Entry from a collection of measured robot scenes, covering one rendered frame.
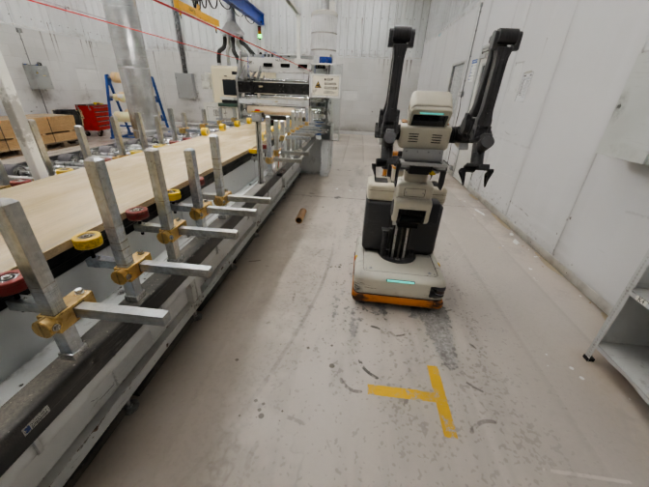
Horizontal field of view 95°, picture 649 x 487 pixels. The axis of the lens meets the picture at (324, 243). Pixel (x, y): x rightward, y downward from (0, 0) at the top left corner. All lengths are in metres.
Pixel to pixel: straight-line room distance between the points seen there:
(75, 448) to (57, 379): 0.59
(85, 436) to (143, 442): 0.23
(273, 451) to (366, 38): 11.34
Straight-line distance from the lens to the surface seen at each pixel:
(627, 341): 2.50
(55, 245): 1.25
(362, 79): 11.63
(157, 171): 1.25
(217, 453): 1.59
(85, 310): 1.00
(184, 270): 1.09
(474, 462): 1.68
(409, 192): 1.89
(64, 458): 1.60
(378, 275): 2.06
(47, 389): 1.04
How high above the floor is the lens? 1.36
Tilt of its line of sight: 27 degrees down
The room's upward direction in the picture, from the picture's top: 2 degrees clockwise
